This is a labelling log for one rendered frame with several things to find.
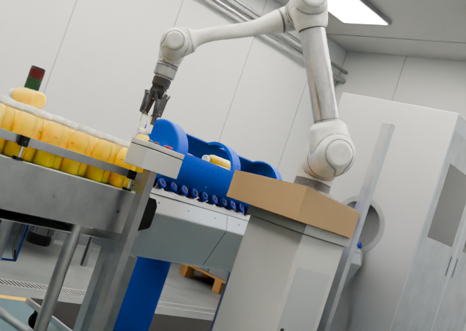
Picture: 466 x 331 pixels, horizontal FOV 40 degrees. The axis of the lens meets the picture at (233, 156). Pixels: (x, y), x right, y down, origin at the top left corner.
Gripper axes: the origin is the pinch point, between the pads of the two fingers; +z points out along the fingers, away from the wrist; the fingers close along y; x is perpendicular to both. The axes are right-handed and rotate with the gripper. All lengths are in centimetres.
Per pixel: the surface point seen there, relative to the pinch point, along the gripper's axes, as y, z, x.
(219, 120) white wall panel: 299, -61, -388
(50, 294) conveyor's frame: -12, 71, 27
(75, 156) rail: -11.4, 21.0, 37.3
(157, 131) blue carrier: 11.3, 0.1, -18.5
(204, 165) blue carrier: -4.5, 7.3, -38.0
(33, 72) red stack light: 44, -5, 29
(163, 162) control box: -24.5, 12.9, 8.3
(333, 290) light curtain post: -24, 48, -159
